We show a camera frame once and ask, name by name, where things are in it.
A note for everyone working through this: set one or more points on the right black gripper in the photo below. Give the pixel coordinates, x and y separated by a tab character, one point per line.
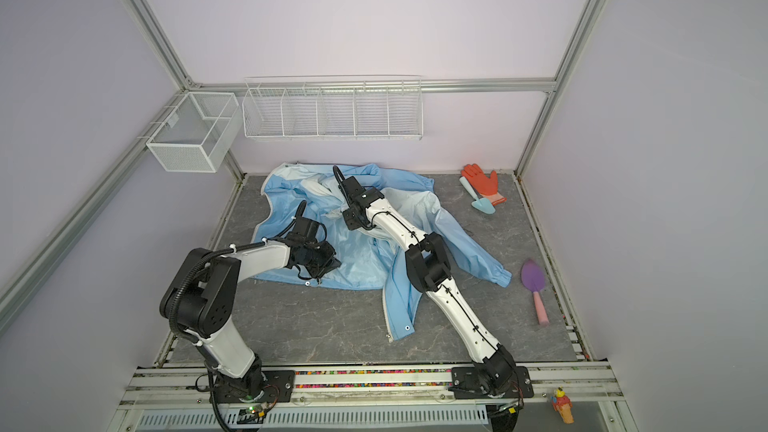
349	217

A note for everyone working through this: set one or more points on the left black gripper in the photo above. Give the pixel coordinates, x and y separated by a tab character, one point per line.
331	260

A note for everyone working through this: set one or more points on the light blue zip jacket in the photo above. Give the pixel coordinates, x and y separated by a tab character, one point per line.
371	260

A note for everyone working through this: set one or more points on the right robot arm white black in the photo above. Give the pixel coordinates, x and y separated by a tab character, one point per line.
429	265

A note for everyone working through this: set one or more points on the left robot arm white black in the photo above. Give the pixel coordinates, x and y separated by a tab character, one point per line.
199	302

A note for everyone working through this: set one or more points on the teal toy trowel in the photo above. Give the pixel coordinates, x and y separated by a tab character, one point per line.
479	203

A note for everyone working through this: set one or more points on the white mesh box basket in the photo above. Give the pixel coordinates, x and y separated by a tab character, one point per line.
197	132

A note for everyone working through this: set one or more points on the purple pink toy shovel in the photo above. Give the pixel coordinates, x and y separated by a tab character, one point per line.
534	280

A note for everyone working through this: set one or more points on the white ventilation grille strip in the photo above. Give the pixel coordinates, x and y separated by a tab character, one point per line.
330	418

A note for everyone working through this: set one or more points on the small toy figure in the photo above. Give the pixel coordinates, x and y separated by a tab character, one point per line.
562	404

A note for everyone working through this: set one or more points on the white wire wall shelf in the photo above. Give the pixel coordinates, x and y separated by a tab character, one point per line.
375	107

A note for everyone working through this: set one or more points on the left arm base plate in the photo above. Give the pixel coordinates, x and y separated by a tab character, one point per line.
270	386

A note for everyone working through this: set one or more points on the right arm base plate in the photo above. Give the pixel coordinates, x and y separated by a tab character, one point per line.
474	383

